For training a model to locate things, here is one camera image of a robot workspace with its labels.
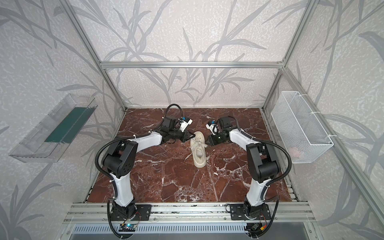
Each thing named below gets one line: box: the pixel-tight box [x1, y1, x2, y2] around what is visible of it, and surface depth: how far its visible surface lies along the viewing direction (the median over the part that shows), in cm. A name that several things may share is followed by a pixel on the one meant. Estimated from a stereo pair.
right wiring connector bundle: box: [244, 222, 268, 232], surface depth 72 cm
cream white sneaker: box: [190, 131, 208, 168], surface depth 91 cm
